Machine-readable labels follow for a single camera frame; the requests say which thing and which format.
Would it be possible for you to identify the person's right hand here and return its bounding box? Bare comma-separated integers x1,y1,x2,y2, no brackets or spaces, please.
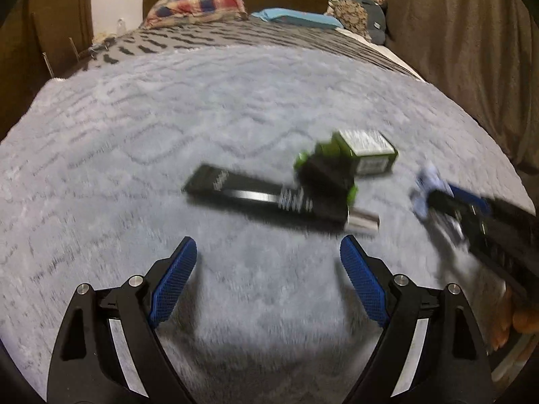
488,284,539,356

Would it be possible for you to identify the grey fluffy blanket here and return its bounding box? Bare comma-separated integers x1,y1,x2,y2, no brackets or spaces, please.
0,44,535,404

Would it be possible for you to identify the black striped grey bedspread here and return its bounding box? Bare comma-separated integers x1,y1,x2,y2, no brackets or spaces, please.
78,18,422,81

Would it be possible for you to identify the brown chair with metal legs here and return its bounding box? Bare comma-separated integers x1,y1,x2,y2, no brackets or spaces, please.
29,10,91,80

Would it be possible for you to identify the cluttered nightstand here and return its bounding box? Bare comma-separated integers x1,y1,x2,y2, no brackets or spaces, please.
79,29,139,57

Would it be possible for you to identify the dark wooden wardrobe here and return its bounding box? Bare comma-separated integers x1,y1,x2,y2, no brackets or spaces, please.
0,0,94,108

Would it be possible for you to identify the large green bottle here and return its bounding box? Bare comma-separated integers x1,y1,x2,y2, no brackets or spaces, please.
314,130,399,177

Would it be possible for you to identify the dark grey plush cushion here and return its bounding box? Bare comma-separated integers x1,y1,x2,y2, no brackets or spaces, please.
363,2,389,45

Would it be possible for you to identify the long black tube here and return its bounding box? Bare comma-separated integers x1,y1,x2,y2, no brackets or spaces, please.
182,163,382,237

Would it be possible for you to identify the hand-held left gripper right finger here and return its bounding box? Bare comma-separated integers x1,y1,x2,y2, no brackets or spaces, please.
339,235,494,404

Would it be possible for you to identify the light blue pillow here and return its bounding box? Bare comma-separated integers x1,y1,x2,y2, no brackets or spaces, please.
252,7,343,31

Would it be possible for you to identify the brown curtain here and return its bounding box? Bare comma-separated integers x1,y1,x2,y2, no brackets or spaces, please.
337,0,539,174

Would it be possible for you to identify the small green bottle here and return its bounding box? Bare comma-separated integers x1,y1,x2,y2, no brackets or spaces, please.
294,151,360,215

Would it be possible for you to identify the red blue plaid pillow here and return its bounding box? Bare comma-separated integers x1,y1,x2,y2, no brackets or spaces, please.
143,0,249,30

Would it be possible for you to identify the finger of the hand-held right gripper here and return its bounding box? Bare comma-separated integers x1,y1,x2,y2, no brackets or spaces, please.
446,181,493,224
427,189,481,247

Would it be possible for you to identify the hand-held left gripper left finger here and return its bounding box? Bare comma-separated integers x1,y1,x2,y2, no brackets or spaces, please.
47,236,198,404

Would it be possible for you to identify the white bed sheet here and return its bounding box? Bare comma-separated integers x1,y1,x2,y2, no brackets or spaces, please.
337,29,427,81

